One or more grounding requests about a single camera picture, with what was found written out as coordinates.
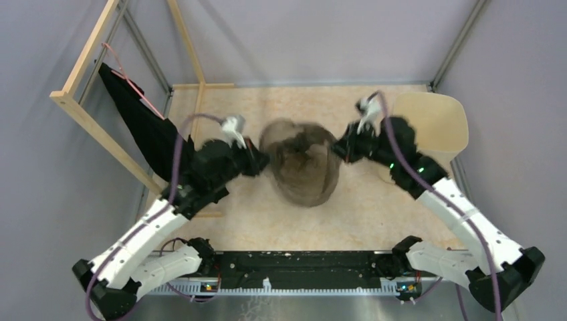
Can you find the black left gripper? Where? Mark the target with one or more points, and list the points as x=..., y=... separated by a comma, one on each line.
x=256, y=158

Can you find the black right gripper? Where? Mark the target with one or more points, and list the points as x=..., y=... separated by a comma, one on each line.
x=346, y=147

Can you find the dark translucent trash bag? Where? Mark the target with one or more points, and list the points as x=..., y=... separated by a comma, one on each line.
x=302, y=169

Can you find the beige plastic trash bin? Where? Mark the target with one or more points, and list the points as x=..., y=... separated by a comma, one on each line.
x=439, y=121

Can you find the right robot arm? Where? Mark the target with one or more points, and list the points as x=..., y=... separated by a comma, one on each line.
x=494, y=268

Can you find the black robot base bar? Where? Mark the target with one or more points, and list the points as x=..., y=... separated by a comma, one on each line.
x=304, y=270

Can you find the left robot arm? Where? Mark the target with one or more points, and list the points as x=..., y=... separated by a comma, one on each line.
x=118, y=278

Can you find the black hanging shirt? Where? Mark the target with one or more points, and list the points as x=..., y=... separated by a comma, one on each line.
x=154, y=137

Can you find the pink clothes hanger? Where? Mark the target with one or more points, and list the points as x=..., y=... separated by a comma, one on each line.
x=133, y=84

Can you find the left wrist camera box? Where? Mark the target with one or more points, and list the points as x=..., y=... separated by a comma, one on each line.
x=232, y=127

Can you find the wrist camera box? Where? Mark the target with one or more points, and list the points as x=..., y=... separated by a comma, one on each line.
x=232, y=127
x=369, y=108

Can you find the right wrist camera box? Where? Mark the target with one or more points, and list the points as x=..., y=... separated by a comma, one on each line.
x=369, y=108

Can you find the aluminium frame rail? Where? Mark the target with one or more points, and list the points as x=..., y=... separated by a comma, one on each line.
x=201, y=289

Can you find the wooden clothes rack frame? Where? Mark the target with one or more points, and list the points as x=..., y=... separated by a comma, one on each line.
x=76, y=90

